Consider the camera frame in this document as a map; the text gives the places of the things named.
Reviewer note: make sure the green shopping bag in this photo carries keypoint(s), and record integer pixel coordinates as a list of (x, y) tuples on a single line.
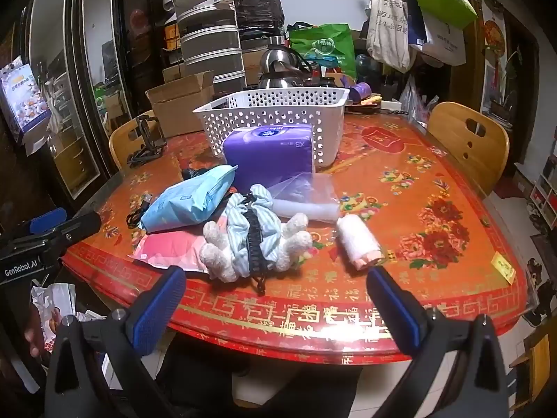
[(330, 48)]

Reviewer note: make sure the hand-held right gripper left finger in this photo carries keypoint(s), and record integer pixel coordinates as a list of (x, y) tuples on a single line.
[(161, 309)]

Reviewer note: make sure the white plush toy striped dress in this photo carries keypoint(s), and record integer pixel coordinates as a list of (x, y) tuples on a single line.
[(217, 252)]

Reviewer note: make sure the purple tissue pack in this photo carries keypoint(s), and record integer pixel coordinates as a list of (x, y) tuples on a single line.
[(265, 152)]

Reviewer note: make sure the brown cardboard box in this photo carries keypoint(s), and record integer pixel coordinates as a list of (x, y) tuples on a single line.
[(182, 104)]

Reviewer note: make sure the purple watering pot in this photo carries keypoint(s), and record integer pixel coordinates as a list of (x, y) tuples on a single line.
[(359, 91)]

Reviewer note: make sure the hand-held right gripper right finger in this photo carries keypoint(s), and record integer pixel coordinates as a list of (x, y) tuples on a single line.
[(400, 309)]

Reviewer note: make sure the black plastic wrapped bundle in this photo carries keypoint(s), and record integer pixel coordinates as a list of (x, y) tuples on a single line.
[(256, 4)]

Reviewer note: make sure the yellow sticker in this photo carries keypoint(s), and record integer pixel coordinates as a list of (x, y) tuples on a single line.
[(504, 268)]

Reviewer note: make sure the person's left hand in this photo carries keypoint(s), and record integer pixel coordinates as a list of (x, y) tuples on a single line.
[(34, 335)]

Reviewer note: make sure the wooden chair with cutout back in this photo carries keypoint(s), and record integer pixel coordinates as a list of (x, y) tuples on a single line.
[(448, 139)]

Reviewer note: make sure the white and blue paper bag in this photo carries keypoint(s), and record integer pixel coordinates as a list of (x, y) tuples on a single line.
[(444, 39)]

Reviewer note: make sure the beige canvas tote bag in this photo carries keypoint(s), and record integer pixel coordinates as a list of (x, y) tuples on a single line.
[(387, 30)]

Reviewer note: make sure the crumpled clear plastic bag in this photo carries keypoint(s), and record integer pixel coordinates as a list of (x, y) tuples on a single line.
[(413, 100)]

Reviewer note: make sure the dark glass-door cabinet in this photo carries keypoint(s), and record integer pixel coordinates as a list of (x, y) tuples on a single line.
[(87, 74)]

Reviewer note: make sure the steel thermos jug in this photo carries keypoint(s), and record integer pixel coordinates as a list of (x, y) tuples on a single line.
[(278, 59)]

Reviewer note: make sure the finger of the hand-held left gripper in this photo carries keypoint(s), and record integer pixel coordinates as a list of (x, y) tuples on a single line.
[(80, 226), (48, 220)]

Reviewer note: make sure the pink flat packet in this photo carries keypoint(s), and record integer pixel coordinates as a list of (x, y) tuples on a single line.
[(169, 248)]

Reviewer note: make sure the pale pink roll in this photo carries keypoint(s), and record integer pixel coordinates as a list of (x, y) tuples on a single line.
[(359, 241)]

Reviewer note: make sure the white and red snack packet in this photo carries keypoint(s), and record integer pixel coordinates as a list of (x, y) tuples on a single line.
[(61, 298)]

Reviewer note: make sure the light blue wipes packet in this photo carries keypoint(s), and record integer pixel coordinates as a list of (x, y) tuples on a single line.
[(187, 200)]

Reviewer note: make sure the blue printed box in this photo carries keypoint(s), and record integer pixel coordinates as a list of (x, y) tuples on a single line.
[(24, 96)]

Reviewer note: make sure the white plastic drawer tower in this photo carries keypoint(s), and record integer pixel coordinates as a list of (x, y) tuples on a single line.
[(213, 39)]

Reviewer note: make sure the white perforated plastic basket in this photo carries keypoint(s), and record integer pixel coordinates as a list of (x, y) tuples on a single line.
[(270, 113)]

